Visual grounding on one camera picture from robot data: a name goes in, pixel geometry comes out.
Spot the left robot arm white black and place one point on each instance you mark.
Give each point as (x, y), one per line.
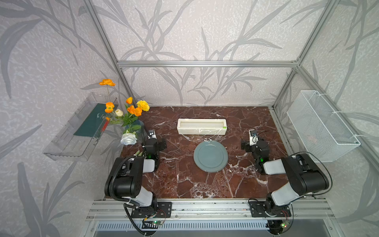
(124, 182)

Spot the white plastic wrap dispenser box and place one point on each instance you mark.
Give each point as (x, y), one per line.
(202, 126)

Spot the red pen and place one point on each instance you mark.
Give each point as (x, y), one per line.
(105, 124)

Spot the green garden fork wooden handle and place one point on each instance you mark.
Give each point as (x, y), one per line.
(138, 154)

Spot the clear acrylic wall shelf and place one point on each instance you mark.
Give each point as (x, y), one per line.
(67, 147)

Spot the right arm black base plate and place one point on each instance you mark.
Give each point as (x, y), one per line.
(266, 209)

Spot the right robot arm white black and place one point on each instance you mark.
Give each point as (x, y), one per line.
(303, 174)

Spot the left green circuit board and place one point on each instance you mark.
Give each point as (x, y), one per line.
(153, 222)

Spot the dark green notebook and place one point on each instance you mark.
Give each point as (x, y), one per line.
(92, 125)

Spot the right small circuit board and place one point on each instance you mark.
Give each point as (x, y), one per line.
(285, 224)

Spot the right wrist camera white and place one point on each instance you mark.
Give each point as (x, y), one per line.
(253, 137)

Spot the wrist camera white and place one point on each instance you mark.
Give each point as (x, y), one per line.
(253, 137)
(152, 134)

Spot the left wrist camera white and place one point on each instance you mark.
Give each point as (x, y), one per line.
(152, 134)

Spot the white wire mesh basket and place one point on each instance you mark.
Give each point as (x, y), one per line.
(320, 128)

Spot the grey-green round plate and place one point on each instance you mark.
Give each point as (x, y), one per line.
(210, 156)

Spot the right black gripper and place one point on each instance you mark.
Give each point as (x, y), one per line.
(247, 145)

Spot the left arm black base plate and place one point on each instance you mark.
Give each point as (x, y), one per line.
(161, 209)

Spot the flower bouquet in glass vase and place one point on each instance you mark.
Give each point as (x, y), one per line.
(128, 119)

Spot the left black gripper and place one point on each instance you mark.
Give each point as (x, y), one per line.
(149, 142)

